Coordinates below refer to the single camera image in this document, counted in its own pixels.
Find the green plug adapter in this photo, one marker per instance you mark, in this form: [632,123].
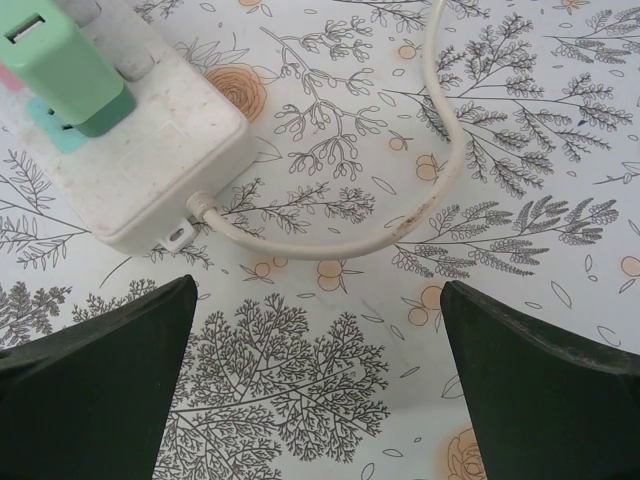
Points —
[60,75]

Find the floral print tablecloth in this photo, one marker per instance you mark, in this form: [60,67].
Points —
[500,250]

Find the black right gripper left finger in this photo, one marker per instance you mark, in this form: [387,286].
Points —
[85,390]

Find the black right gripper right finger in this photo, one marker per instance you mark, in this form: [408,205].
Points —
[550,400]

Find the white power strip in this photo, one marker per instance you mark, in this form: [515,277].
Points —
[150,165]

